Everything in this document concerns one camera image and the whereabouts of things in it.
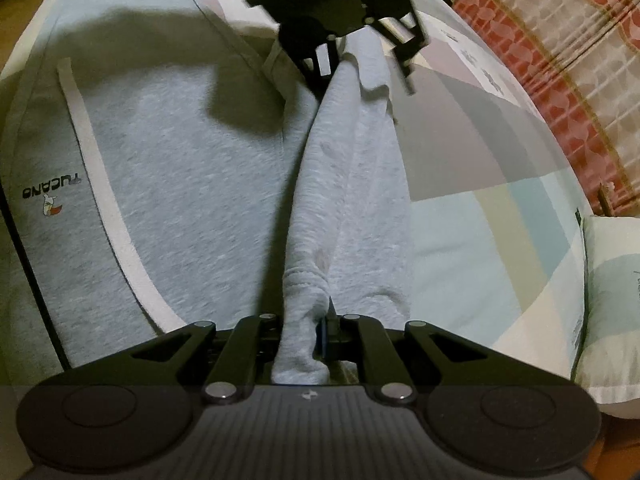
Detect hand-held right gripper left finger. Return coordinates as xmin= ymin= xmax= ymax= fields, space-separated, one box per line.
xmin=127 ymin=312 xmax=282 ymax=404

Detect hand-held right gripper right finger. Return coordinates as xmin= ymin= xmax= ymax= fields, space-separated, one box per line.
xmin=315 ymin=312 xmax=490 ymax=406

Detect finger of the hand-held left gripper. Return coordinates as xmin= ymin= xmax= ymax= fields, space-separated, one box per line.
xmin=371 ymin=9 xmax=430 ymax=96
xmin=294 ymin=35 xmax=347 ymax=95

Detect grey sweatpants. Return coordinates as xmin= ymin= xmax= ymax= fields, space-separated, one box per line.
xmin=0 ymin=6 xmax=416 ymax=387

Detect red patterned curtain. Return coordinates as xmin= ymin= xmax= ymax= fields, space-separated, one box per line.
xmin=450 ymin=0 xmax=640 ymax=217

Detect brown wooden stand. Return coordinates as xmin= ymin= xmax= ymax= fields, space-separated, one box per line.
xmin=596 ymin=182 xmax=622 ymax=217

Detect floral printed pillow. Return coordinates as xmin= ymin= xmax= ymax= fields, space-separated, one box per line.
xmin=570 ymin=215 xmax=640 ymax=411

